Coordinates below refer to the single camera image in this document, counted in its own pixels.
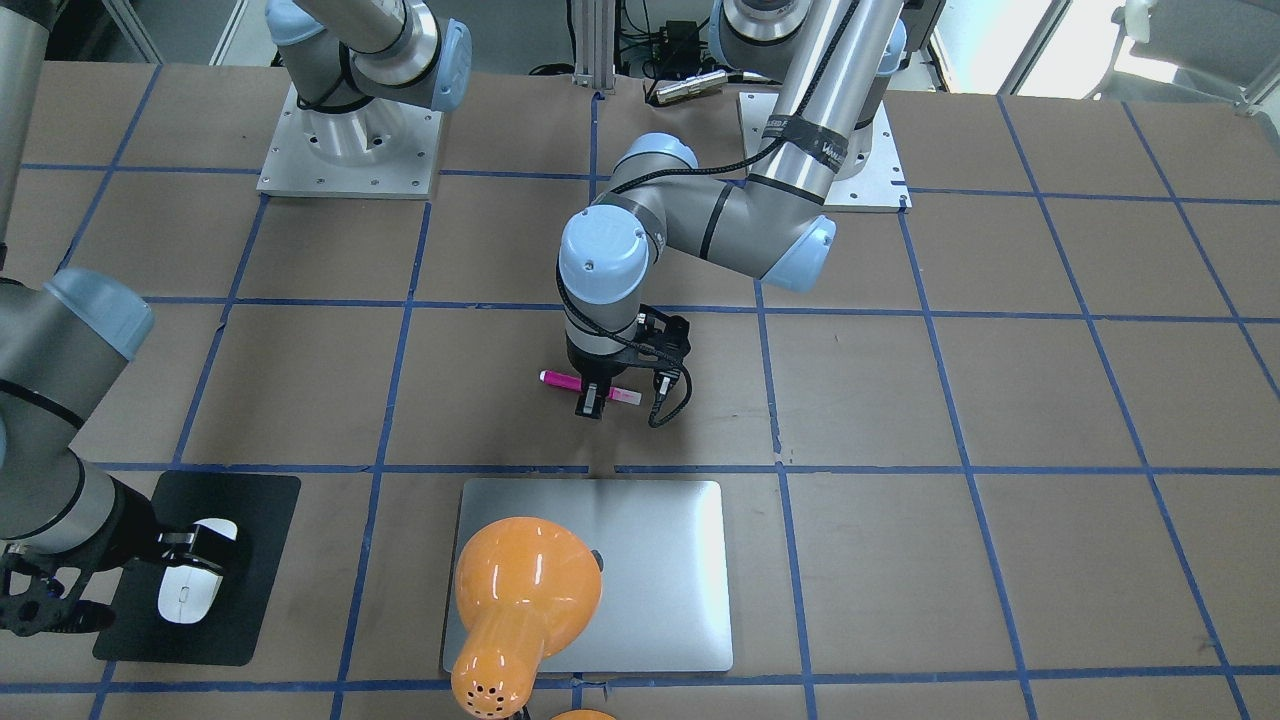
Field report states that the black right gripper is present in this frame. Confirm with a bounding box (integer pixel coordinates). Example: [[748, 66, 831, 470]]
[[1, 486, 193, 637]]

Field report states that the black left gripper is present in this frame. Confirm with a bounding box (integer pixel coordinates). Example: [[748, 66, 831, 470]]
[[564, 305, 691, 419]]

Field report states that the pink highlighter pen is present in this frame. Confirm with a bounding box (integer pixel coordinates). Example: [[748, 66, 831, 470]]
[[539, 369, 643, 406]]

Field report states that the white computer mouse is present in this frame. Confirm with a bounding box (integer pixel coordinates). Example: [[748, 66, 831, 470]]
[[157, 518, 239, 625]]

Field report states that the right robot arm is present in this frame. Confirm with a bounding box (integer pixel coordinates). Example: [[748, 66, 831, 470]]
[[3, 1, 475, 642]]

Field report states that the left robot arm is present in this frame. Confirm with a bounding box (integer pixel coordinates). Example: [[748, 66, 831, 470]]
[[556, 1, 906, 428]]

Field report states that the black mousepad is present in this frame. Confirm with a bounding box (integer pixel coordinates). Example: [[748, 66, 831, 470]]
[[93, 471, 301, 666]]

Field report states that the silver closed laptop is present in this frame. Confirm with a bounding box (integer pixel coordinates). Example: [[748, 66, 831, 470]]
[[456, 477, 733, 675]]

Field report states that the orange desk lamp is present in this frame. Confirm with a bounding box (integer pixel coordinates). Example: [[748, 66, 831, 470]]
[[451, 516, 603, 719]]

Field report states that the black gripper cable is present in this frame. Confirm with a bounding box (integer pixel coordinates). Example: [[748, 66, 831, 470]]
[[556, 0, 870, 429]]

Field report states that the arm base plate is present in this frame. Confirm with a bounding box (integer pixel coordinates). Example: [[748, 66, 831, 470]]
[[256, 88, 447, 201], [737, 91, 911, 213]]

